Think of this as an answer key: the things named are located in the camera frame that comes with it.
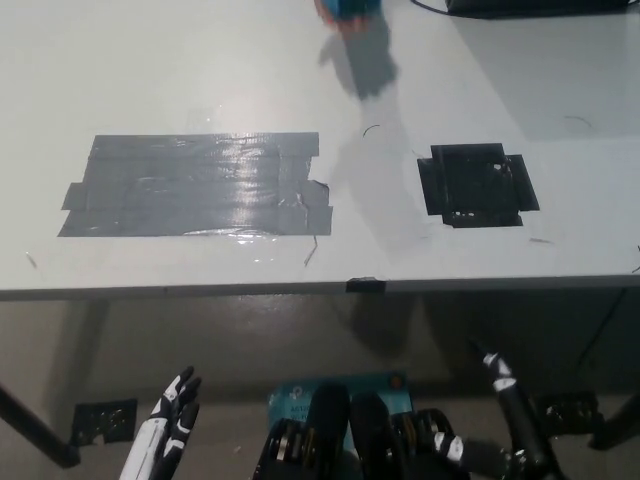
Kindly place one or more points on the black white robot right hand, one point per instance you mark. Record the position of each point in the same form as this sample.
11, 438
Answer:
520, 420

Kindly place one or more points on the grey duct tape patch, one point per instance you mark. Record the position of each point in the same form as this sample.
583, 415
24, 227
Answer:
200, 185

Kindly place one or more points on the black tape square spot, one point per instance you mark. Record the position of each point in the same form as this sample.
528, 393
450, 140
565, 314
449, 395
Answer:
475, 185

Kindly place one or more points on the black floor tape patch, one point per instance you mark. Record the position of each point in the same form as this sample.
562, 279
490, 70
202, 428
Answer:
570, 412
102, 420

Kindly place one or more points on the black slanted table leg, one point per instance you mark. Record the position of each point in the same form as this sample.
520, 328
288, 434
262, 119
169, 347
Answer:
620, 425
35, 427

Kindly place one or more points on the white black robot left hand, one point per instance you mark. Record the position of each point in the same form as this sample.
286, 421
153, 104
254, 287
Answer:
150, 440

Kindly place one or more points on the grey table leg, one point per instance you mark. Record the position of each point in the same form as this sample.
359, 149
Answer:
87, 345

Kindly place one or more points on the black flat device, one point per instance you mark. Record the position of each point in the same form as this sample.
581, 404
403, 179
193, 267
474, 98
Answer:
535, 7

